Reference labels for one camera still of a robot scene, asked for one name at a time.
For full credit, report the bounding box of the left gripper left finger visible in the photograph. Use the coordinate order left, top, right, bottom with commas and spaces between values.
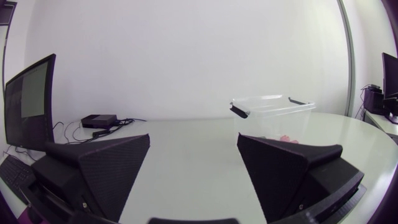
30, 134, 150, 223

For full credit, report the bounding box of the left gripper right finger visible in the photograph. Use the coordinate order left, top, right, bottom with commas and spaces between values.
236, 133, 365, 224

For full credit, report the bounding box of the clear plastic container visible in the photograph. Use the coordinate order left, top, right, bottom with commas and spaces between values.
229, 95, 317, 144

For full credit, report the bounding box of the red toy brick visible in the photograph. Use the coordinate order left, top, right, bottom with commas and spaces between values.
277, 134, 299, 144

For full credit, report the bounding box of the black power brick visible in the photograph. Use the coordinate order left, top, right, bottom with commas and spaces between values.
81, 114, 118, 130

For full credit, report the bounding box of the black keyboard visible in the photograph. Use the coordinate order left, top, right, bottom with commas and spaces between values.
0, 154, 37, 205

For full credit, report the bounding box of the dark screen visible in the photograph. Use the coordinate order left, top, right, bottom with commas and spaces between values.
3, 53, 57, 152

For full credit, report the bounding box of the black box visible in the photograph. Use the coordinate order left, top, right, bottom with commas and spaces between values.
363, 84, 386, 115

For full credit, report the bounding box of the dark monitor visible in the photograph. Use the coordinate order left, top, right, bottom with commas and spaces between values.
381, 52, 398, 124

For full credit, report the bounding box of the black cable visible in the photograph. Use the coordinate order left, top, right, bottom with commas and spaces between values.
52, 118, 147, 145

